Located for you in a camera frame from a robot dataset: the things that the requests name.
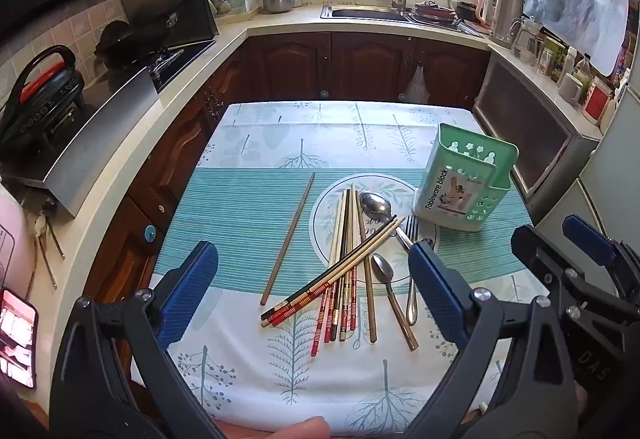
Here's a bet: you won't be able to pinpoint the row of seasoning bottles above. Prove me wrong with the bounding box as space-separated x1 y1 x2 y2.
536 36 596 85

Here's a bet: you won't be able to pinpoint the stainless steel built-in appliance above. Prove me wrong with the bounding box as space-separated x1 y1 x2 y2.
471 50 603 216

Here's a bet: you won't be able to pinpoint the steel electric kettle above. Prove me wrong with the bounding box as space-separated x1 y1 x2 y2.
476 0 525 46

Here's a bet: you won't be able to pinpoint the black griddle with red handle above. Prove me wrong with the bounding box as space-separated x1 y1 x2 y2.
0 45 87 147

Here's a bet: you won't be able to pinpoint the person's right hand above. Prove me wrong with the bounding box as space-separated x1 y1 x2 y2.
574 381 590 420

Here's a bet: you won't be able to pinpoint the red jar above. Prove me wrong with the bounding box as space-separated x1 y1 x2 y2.
581 78 615 126

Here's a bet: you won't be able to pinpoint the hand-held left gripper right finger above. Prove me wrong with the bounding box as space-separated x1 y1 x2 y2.
400 239 581 439

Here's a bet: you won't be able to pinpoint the red dish basin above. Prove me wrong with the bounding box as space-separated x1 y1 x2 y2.
411 0 460 26

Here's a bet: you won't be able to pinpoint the steel spoon with gold handle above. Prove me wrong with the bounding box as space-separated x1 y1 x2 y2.
371 252 420 352

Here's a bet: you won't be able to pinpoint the large steel spoon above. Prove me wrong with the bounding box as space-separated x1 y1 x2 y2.
359 192 418 254

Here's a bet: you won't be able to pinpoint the black gas stove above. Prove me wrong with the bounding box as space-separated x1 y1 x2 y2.
147 39 221 95

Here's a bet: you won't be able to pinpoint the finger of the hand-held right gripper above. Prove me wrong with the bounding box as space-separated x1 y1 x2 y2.
561 214 640 300
510 224 571 307

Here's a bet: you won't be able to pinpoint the steel fork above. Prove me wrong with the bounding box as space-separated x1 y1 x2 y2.
399 214 421 326

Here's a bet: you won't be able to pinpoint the cream chopstick with red end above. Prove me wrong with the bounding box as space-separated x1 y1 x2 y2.
260 218 407 329
311 196 344 357
349 183 358 332

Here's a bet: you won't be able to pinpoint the green and white utensil holder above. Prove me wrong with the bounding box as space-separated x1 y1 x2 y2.
412 122 520 233

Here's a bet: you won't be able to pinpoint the white mug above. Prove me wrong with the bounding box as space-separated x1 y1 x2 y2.
556 72 586 106

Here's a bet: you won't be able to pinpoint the black wok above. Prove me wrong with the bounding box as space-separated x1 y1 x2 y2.
95 19 173 70

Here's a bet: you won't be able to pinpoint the glass pitcher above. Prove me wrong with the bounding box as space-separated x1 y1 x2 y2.
509 16 545 66

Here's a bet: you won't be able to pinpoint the steel sink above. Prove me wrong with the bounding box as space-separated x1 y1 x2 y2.
320 4 417 23

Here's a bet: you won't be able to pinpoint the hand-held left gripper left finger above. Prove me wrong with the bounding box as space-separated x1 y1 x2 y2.
50 241 226 439

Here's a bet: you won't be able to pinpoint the brown wooden kitchen cabinets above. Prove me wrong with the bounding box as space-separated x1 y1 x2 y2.
80 30 493 310

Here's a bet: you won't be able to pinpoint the light brown chopstick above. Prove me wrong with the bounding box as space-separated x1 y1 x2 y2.
339 189 352 341

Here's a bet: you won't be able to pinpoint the white plastic bag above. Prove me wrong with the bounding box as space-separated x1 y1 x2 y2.
401 66 432 105

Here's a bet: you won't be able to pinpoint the leaf printed teal tablecloth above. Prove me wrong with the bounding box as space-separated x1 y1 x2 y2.
131 100 538 437

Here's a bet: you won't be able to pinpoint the smartphone with lit screen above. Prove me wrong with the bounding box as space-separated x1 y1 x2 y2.
0 288 40 390

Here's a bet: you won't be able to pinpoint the white refrigerator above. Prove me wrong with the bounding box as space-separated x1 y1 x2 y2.
529 69 640 270

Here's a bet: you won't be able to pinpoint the stainless steel splash guard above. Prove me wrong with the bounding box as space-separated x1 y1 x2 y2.
2 68 162 220

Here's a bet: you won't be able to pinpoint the person's left hand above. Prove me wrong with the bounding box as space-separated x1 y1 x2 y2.
277 415 332 439

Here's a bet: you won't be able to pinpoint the dark pot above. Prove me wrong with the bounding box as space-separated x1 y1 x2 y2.
455 0 480 23

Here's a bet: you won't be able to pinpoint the dark brown wooden chopstick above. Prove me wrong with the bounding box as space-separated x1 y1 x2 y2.
259 172 317 307
354 202 377 345

